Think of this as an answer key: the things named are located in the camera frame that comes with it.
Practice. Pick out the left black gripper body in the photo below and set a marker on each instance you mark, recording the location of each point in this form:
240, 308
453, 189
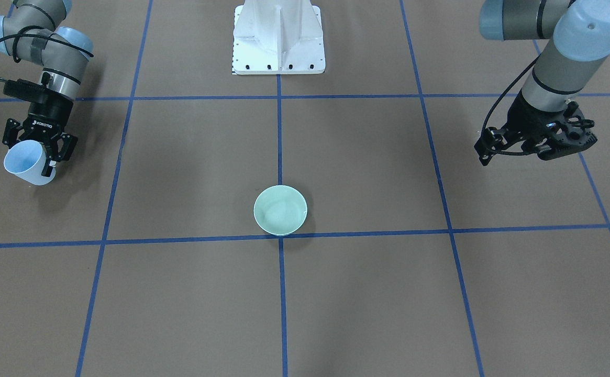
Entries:
521, 121

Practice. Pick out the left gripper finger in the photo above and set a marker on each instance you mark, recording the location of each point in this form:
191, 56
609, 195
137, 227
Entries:
555, 145
490, 143

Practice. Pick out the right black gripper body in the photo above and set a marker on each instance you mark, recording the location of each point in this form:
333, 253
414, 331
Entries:
48, 114

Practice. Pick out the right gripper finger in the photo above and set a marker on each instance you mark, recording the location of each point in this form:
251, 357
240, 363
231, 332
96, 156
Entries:
58, 149
16, 132

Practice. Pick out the light blue plastic cup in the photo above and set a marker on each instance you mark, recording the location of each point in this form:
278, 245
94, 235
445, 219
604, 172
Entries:
28, 161

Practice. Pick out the mint green bowl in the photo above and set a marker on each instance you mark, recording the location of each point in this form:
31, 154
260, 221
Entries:
280, 210

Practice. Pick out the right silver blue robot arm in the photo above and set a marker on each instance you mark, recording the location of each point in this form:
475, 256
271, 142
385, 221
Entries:
34, 33

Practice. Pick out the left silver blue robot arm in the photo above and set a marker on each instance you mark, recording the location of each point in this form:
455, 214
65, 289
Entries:
578, 43

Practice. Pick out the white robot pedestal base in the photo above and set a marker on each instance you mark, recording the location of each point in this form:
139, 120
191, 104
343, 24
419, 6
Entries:
278, 38

